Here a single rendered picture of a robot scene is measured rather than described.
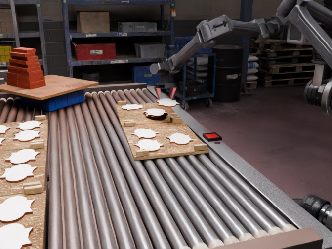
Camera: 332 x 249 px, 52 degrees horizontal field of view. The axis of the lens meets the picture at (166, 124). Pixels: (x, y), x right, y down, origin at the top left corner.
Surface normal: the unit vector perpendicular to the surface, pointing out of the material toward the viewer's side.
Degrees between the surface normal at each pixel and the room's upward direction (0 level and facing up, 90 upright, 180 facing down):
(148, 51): 96
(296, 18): 87
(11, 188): 0
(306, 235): 0
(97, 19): 94
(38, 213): 0
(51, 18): 90
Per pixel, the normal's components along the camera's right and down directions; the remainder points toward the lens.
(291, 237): 0.00, -0.94
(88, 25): 0.44, 0.20
